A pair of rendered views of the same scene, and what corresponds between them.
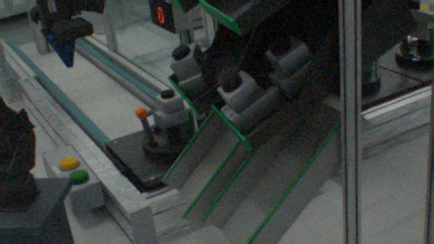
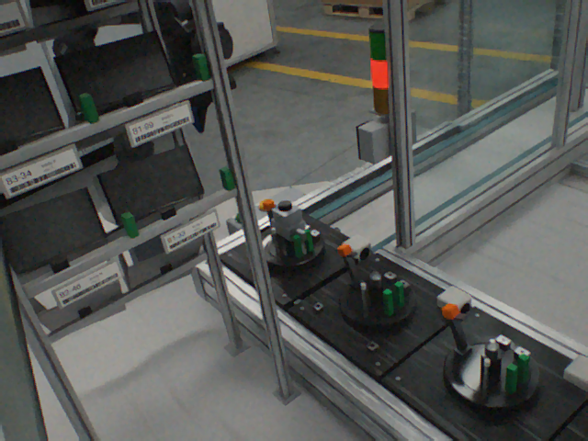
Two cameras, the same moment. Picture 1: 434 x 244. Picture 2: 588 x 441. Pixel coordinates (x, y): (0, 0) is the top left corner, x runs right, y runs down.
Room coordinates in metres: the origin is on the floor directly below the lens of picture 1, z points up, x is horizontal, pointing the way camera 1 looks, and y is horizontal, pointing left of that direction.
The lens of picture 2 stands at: (1.06, -0.93, 1.70)
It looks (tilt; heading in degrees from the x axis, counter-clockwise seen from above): 33 degrees down; 83
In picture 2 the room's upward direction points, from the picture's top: 10 degrees counter-clockwise
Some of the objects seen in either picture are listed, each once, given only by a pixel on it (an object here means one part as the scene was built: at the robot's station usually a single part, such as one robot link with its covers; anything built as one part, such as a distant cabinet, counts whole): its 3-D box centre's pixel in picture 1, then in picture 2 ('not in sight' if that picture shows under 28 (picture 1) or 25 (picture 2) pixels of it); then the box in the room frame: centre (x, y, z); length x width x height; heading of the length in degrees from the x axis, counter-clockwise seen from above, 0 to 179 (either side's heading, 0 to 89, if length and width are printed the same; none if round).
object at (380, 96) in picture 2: not in sight; (386, 96); (1.39, 0.07, 1.28); 0.05 x 0.05 x 0.05
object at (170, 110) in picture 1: (173, 106); (289, 220); (1.17, 0.08, 1.06); 0.08 x 0.04 x 0.07; 117
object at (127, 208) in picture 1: (74, 143); (342, 198); (1.34, 0.35, 0.91); 0.89 x 0.06 x 0.11; 27
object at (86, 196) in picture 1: (72, 177); (269, 216); (1.14, 0.32, 0.93); 0.21 x 0.07 x 0.06; 27
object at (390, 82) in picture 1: (352, 66); (491, 359); (1.39, -0.36, 1.01); 0.24 x 0.24 x 0.13; 27
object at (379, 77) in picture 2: not in sight; (385, 70); (1.39, 0.07, 1.33); 0.05 x 0.05 x 0.05
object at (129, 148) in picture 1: (175, 148); (293, 255); (1.17, 0.09, 0.96); 0.24 x 0.24 x 0.02; 27
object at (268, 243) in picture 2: (173, 140); (292, 248); (1.17, 0.09, 0.98); 0.14 x 0.14 x 0.02
